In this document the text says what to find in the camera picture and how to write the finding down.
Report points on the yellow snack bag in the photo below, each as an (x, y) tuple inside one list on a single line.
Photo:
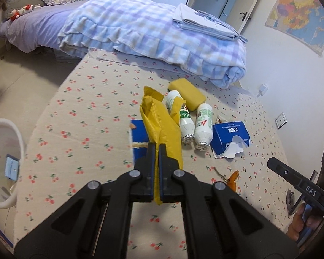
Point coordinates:
[(161, 129)]

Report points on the red white plush doll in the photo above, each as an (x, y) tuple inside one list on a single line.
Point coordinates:
[(15, 14)]

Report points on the orange peel scrap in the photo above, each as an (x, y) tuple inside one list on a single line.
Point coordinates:
[(231, 181)]

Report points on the wall map poster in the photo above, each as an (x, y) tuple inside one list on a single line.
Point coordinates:
[(300, 19)]

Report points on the cherry print bed sheet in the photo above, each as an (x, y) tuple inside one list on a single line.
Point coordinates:
[(84, 135)]

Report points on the yellow sponge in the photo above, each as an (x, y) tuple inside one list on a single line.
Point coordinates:
[(190, 93)]

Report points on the white round trash bin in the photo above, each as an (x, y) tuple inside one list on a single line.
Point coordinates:
[(12, 143)]

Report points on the white wall socket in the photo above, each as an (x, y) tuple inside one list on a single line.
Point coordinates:
[(280, 120)]

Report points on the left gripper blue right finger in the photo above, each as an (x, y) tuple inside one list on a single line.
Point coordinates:
[(162, 155)]

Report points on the purple bed sheet mattress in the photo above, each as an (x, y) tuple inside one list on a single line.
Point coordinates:
[(38, 28)]

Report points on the blue plaid ruffled quilt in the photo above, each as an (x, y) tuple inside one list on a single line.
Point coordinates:
[(146, 28)]

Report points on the white plug charger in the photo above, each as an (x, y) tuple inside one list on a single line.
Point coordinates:
[(262, 90)]

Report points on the blue tissue box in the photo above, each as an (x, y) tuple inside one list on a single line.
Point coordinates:
[(229, 139)]

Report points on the blue cardboard box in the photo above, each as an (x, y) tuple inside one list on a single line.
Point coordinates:
[(138, 138)]

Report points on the person's right hand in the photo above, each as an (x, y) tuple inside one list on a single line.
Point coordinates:
[(297, 224)]

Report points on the white green plastic bottle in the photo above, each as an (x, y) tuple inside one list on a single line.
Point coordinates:
[(203, 133), (177, 108)]

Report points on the folded light blue sheets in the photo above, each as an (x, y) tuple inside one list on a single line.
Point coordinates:
[(203, 22)]

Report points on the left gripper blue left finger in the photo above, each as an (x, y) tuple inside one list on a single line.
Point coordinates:
[(150, 162)]

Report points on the blue flat stick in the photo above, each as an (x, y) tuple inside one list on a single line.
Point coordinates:
[(8, 244)]

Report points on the light blue milk carton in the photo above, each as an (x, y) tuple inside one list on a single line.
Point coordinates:
[(12, 168)]

